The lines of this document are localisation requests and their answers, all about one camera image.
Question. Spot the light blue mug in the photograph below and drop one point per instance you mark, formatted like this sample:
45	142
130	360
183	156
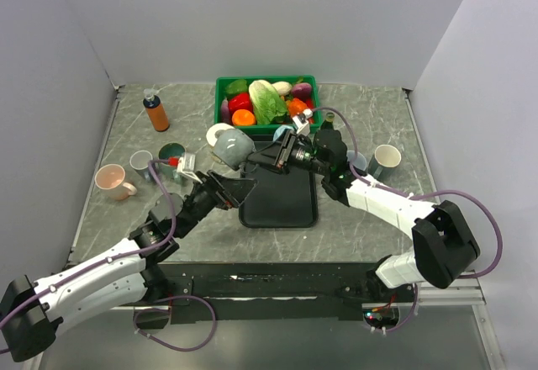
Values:
281	131

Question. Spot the orange spray bottle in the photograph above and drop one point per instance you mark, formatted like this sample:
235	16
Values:
155	110

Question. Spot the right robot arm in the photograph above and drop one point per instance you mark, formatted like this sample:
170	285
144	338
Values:
443	243

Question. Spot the teal glazed mug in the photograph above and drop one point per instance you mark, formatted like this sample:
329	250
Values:
168	151

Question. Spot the purple eggplant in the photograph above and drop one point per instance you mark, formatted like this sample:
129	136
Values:
225	114

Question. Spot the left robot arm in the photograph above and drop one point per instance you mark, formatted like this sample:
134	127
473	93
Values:
34	313

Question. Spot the green plastic crate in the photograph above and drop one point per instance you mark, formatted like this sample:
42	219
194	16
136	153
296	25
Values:
257	129

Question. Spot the grey-blue mug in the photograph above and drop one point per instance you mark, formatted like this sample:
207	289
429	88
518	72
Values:
384	161

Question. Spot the green glass bottle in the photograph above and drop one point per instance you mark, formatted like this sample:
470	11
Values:
328	123

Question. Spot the red chili pepper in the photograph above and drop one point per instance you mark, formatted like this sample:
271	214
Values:
309	102

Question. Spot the green bell pepper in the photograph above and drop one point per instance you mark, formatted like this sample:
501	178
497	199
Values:
235	88

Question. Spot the pink mug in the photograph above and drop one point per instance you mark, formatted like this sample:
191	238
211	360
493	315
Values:
111	179

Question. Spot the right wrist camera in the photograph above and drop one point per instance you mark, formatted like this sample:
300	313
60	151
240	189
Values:
301	122

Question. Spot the napa cabbage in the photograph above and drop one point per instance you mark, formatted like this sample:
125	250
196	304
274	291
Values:
268	107

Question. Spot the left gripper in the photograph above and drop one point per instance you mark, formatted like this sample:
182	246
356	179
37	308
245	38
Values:
237	188

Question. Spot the purple onion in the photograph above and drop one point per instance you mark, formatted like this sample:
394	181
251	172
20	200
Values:
302	90

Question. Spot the red bell pepper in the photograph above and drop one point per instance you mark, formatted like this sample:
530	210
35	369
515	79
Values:
240	101

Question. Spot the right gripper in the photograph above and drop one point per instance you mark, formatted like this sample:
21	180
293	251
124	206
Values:
277	155

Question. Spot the small grey mug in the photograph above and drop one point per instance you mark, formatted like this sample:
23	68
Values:
140	163

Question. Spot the black tray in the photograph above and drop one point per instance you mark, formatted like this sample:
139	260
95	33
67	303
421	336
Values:
279	201

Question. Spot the grey mug white rim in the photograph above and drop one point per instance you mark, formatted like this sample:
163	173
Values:
232	147

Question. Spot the white potato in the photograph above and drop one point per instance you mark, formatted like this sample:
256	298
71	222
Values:
283	88

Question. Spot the pale grey mug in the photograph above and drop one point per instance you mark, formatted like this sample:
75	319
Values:
358	161

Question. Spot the aluminium rail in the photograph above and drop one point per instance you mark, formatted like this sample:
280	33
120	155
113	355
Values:
462	292

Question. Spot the orange bumpy pumpkin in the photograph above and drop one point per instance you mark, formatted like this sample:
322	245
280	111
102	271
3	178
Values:
296	107

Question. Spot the orange tomato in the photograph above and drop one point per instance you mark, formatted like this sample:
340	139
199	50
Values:
243	117

